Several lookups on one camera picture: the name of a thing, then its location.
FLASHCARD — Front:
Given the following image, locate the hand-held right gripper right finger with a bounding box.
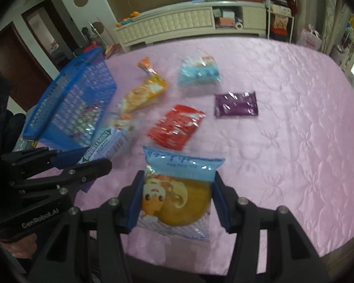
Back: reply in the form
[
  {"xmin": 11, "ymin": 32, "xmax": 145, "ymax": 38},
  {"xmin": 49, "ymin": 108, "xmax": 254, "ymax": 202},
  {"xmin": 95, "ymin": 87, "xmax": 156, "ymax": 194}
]
[{"xmin": 211, "ymin": 172, "xmax": 332, "ymax": 283}]

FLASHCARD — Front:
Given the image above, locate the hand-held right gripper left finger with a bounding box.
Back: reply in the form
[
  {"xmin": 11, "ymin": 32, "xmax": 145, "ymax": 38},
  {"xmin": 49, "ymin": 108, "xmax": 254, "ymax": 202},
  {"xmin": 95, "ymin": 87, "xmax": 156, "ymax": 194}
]
[{"xmin": 26, "ymin": 169, "xmax": 146, "ymax": 283}]

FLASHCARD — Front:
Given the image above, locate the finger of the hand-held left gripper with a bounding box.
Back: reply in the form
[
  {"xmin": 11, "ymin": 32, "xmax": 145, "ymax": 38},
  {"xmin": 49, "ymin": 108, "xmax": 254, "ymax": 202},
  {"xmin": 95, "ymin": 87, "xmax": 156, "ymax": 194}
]
[
  {"xmin": 10, "ymin": 158, "xmax": 113, "ymax": 198},
  {"xmin": 1, "ymin": 146, "xmax": 90, "ymax": 179}
]

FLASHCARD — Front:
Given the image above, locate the green white gum box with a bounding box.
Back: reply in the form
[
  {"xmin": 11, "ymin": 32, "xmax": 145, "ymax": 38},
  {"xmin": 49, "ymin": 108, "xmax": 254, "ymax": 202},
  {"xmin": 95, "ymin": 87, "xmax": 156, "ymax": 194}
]
[{"xmin": 81, "ymin": 125, "xmax": 130, "ymax": 166}]

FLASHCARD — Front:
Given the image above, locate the colourful printed snack packet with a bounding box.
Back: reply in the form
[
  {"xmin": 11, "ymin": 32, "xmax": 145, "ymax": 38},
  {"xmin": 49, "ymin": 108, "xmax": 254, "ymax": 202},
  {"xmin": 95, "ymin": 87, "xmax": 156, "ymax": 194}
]
[{"xmin": 51, "ymin": 100, "xmax": 107, "ymax": 148}]

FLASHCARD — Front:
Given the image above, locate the blue white cake packet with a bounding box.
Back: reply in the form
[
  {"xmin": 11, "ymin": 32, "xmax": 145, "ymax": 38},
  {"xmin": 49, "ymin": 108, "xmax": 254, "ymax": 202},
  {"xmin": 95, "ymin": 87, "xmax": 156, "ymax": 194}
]
[
  {"xmin": 136, "ymin": 146, "xmax": 226, "ymax": 242},
  {"xmin": 177, "ymin": 55, "xmax": 222, "ymax": 87}
]

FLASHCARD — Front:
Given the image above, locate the clear beige snack packet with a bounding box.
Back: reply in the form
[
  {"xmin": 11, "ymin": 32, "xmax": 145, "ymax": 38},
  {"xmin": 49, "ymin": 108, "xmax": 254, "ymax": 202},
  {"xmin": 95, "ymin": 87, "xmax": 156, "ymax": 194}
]
[{"xmin": 110, "ymin": 112, "xmax": 136, "ymax": 132}]

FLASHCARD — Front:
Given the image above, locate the blue plastic basket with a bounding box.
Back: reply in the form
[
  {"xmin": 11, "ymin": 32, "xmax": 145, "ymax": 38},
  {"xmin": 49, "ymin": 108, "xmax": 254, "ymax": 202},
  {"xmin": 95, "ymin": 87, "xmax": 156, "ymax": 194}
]
[{"xmin": 22, "ymin": 47, "xmax": 118, "ymax": 151}]

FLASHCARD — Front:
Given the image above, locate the red snack packet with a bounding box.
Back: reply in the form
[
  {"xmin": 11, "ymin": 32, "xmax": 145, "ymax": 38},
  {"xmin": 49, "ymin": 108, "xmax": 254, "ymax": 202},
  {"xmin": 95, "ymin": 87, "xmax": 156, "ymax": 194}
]
[{"xmin": 147, "ymin": 104, "xmax": 206, "ymax": 151}]

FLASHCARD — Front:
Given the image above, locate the purple snack packet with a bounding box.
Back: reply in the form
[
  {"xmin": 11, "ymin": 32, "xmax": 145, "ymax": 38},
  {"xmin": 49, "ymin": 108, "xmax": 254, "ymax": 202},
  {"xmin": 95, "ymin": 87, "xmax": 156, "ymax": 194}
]
[{"xmin": 214, "ymin": 91, "xmax": 259, "ymax": 118}]

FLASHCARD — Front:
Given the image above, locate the small orange snack packet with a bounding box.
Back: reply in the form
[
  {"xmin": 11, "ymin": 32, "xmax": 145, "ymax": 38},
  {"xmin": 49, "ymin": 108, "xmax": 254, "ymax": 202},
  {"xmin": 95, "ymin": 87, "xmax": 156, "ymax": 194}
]
[{"xmin": 136, "ymin": 57, "xmax": 158, "ymax": 75}]

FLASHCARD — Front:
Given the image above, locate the person's left hand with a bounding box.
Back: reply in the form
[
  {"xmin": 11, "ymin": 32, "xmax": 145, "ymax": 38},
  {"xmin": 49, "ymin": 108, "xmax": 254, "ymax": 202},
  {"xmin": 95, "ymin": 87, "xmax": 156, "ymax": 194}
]
[{"xmin": 0, "ymin": 233, "xmax": 39, "ymax": 260}]

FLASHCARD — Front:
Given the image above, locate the pink quilted table cloth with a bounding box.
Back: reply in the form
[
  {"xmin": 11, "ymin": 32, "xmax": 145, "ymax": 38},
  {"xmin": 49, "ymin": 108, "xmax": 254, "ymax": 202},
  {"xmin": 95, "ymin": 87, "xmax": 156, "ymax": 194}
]
[{"xmin": 26, "ymin": 37, "xmax": 354, "ymax": 272}]

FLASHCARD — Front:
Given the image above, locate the brown wooden door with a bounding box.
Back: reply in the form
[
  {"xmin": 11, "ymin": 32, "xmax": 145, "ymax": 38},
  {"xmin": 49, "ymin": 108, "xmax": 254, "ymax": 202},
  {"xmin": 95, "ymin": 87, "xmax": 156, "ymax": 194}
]
[{"xmin": 0, "ymin": 24, "xmax": 52, "ymax": 112}]

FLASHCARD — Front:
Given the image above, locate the black bag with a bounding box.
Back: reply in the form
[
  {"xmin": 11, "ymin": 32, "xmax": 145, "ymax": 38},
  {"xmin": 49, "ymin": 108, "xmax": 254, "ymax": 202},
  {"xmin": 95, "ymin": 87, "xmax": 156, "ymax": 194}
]
[{"xmin": 81, "ymin": 26, "xmax": 95, "ymax": 45}]

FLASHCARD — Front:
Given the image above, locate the cream TV cabinet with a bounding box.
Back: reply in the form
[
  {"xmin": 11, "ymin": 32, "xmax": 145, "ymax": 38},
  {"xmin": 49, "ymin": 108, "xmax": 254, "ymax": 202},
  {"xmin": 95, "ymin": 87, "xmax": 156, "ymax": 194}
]
[{"xmin": 114, "ymin": 0, "xmax": 268, "ymax": 53}]

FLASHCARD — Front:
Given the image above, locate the pink bag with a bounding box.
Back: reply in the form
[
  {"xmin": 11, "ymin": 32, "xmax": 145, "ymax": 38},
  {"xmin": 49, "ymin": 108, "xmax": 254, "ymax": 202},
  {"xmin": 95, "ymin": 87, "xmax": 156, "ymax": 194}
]
[{"xmin": 301, "ymin": 28, "xmax": 323, "ymax": 50}]

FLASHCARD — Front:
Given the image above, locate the red gift box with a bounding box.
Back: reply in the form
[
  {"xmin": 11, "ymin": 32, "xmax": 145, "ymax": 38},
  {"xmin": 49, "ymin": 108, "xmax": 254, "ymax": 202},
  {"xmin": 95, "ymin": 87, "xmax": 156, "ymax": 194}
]
[{"xmin": 271, "ymin": 15, "xmax": 291, "ymax": 37}]

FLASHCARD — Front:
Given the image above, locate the white metal rack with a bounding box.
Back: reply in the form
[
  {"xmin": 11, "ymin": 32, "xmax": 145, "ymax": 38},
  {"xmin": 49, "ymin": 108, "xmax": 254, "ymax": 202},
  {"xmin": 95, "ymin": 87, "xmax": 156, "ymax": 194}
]
[{"xmin": 264, "ymin": 0, "xmax": 297, "ymax": 43}]

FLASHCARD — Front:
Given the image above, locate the patterned curtain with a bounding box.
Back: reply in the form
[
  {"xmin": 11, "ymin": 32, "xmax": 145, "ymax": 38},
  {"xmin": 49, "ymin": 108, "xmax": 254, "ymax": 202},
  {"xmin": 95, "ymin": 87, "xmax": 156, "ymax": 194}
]
[{"xmin": 321, "ymin": 0, "xmax": 351, "ymax": 56}]

